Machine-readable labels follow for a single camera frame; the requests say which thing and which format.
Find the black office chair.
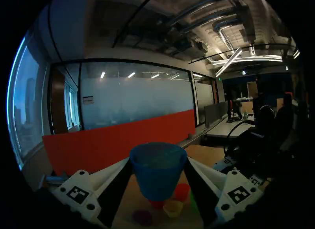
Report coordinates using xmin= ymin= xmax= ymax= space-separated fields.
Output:
xmin=253 ymin=104 xmax=276 ymax=134

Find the white desk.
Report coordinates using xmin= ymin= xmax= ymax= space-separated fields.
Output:
xmin=206 ymin=115 xmax=256 ymax=140

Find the blue plastic cup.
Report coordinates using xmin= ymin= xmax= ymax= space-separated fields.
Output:
xmin=129 ymin=142 xmax=188 ymax=202

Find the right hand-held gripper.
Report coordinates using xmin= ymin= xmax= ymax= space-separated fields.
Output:
xmin=212 ymin=129 xmax=284 ymax=188

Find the purple plastic cup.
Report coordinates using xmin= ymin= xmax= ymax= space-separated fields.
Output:
xmin=132 ymin=210 xmax=153 ymax=226

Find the grey desk screen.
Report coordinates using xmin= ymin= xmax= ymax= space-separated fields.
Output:
xmin=204 ymin=101 xmax=229 ymax=128

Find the yellow plastic cup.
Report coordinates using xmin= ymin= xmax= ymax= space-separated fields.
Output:
xmin=163 ymin=200 xmax=183 ymax=218

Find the red plastic cup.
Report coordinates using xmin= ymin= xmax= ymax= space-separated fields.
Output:
xmin=172 ymin=183 xmax=191 ymax=201
xmin=147 ymin=199 xmax=165 ymax=210

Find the black cable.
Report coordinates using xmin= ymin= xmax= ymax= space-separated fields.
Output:
xmin=223 ymin=120 xmax=255 ymax=155

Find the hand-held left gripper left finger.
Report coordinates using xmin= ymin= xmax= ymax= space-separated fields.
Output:
xmin=50 ymin=156 xmax=135 ymax=229

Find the green plastic cup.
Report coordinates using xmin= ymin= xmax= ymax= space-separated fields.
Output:
xmin=189 ymin=189 xmax=199 ymax=215

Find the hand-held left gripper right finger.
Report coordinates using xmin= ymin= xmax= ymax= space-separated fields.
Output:
xmin=183 ymin=156 xmax=264 ymax=227

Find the red desk screen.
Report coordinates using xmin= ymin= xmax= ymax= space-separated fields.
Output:
xmin=42 ymin=108 xmax=196 ymax=177

